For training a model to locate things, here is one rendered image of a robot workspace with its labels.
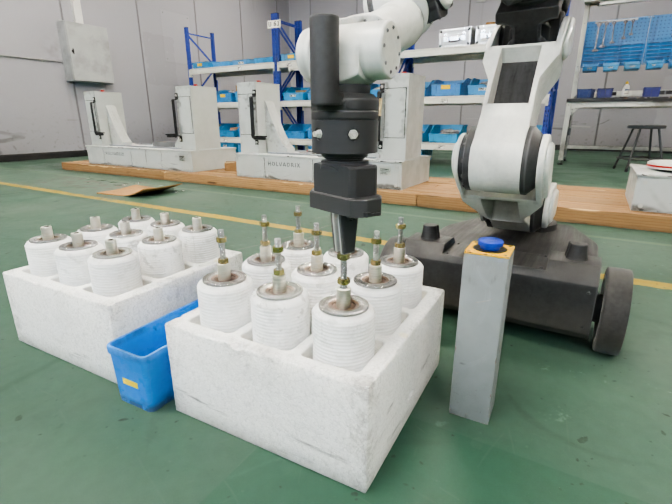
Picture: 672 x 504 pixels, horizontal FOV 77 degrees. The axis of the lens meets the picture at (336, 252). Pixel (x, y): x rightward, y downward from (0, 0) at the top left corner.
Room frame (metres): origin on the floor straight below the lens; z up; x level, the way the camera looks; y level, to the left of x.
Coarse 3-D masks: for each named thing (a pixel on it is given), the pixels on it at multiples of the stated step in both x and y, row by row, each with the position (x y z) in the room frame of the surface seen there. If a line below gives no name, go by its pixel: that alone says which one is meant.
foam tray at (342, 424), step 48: (432, 288) 0.82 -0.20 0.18; (192, 336) 0.63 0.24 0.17; (240, 336) 0.62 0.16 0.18; (384, 336) 0.62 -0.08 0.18; (432, 336) 0.75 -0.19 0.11; (192, 384) 0.64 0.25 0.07; (240, 384) 0.58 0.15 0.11; (288, 384) 0.54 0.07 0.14; (336, 384) 0.50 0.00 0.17; (384, 384) 0.53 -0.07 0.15; (240, 432) 0.59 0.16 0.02; (288, 432) 0.54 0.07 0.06; (336, 432) 0.50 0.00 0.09; (384, 432) 0.53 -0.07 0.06; (336, 480) 0.50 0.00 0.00
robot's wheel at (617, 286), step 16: (608, 272) 0.88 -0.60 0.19; (624, 272) 0.87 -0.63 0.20; (608, 288) 0.84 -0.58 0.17; (624, 288) 0.83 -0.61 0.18; (608, 304) 0.82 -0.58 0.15; (624, 304) 0.80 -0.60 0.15; (608, 320) 0.80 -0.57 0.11; (624, 320) 0.79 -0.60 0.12; (608, 336) 0.80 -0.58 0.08; (624, 336) 0.79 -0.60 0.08; (608, 352) 0.82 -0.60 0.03
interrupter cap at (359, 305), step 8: (328, 296) 0.61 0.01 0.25; (352, 296) 0.61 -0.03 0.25; (320, 304) 0.58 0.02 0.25; (328, 304) 0.58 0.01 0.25; (352, 304) 0.58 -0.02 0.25; (360, 304) 0.58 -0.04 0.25; (368, 304) 0.58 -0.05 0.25; (328, 312) 0.55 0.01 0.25; (336, 312) 0.55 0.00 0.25; (344, 312) 0.55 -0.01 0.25; (352, 312) 0.55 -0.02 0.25; (360, 312) 0.55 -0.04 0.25
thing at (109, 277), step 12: (132, 252) 0.85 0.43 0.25; (96, 264) 0.79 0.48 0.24; (108, 264) 0.79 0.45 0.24; (120, 264) 0.81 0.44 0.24; (132, 264) 0.83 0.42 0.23; (96, 276) 0.80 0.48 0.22; (108, 276) 0.79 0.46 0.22; (120, 276) 0.80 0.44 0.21; (132, 276) 0.82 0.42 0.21; (96, 288) 0.80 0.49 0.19; (108, 288) 0.79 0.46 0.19; (120, 288) 0.80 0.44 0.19; (132, 288) 0.82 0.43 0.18
